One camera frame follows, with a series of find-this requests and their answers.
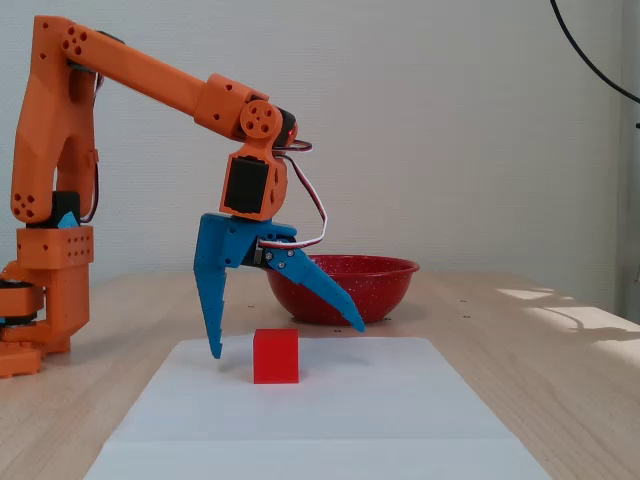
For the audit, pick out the white paper sheet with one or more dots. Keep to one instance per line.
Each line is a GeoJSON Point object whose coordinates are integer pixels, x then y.
{"type": "Point", "coordinates": [320, 425]}

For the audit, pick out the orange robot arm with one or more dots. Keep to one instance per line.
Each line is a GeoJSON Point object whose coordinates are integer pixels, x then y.
{"type": "Point", "coordinates": [145, 80]}

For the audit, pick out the red speckled bowl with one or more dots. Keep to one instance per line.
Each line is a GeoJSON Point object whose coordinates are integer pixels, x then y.
{"type": "Point", "coordinates": [380, 290]}

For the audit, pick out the blue gripper body black servo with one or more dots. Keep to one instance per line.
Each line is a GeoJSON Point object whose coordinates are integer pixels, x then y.
{"type": "Point", "coordinates": [229, 241]}

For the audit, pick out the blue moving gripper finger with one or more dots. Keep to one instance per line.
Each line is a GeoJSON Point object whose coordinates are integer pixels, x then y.
{"type": "Point", "coordinates": [320, 285]}

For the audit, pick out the red cube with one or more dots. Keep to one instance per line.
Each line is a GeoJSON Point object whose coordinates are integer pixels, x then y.
{"type": "Point", "coordinates": [276, 356]}

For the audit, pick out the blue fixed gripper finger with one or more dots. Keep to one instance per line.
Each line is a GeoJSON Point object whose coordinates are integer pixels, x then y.
{"type": "Point", "coordinates": [212, 305]}

